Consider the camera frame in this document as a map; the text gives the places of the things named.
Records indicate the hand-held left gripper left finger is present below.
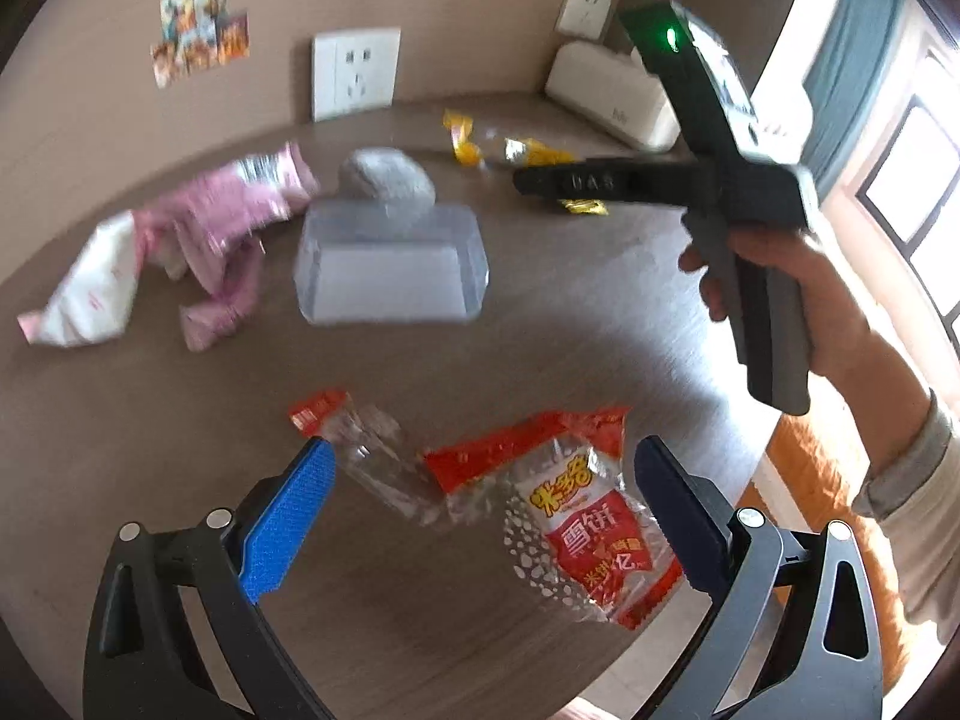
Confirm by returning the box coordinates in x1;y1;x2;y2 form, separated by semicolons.
82;435;336;720

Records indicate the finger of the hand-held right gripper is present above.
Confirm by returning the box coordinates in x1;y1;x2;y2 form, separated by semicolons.
513;156;700;205

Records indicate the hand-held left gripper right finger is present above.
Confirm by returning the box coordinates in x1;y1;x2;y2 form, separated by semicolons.
634;435;886;720

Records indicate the red snack bag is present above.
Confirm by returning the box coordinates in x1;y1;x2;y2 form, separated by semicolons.
424;406;688;632

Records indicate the clear wrapper with red edge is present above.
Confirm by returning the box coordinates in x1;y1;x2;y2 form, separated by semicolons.
289;388;452;527

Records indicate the person's right forearm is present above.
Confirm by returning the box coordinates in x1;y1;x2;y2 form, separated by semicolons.
814;315;960;647

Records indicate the person's right hand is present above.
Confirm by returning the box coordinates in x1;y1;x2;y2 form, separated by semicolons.
678;227;877;385

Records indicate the white padded headboard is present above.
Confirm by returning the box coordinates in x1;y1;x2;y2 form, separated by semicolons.
750;79;815;166

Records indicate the large yellow wrapper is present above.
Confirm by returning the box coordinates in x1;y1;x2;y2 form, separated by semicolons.
487;131;613;218

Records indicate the white tissue box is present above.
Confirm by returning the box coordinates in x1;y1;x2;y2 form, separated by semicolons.
544;41;683;153

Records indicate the orange blanket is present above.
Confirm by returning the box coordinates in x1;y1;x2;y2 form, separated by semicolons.
748;412;912;691

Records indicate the small yellow wrapper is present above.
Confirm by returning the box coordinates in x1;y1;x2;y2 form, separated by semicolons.
442;110;483;166

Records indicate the blue-grey curtain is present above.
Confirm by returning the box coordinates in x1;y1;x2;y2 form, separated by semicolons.
802;0;901;192

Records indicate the dark-framed window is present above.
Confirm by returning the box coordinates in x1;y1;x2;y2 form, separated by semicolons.
855;52;960;325

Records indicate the grey crumpled foil ball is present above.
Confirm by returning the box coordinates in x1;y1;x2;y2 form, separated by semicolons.
337;148;437;232

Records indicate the clear plastic container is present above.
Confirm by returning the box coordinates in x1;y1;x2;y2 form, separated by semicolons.
294;199;489;328

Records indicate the pink crumpled wrapper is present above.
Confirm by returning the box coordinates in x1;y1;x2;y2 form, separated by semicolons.
139;142;322;353

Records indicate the white and pink packet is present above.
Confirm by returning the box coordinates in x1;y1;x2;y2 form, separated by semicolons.
18;211;145;348

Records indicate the cluster of picture stickers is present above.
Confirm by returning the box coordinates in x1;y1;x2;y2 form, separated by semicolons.
151;0;251;89

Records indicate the white wall socket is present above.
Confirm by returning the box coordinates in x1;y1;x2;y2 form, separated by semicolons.
312;28;401;123
556;0;617;41

